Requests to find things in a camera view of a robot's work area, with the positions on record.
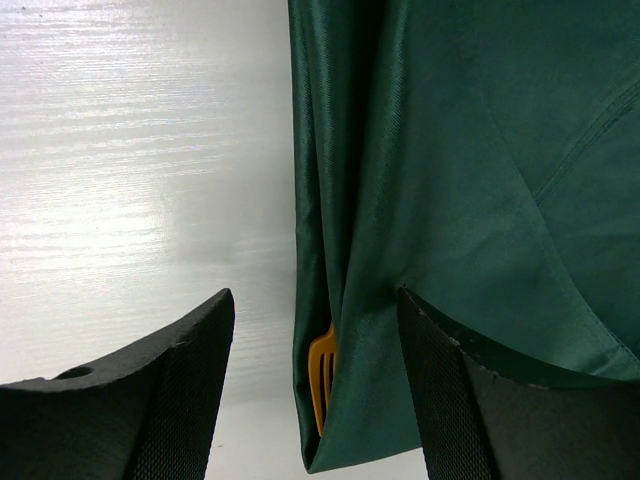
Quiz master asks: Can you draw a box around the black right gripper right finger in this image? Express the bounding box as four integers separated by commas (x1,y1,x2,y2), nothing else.
397,288,639,480

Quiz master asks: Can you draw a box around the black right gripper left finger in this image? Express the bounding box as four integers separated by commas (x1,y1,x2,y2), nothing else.
1,289,235,479

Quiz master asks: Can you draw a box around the orange plastic fork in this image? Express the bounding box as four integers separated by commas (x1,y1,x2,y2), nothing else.
307,323,337,436

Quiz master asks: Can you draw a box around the dark green cloth napkin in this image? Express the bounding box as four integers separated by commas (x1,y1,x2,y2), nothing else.
288,1,639,473

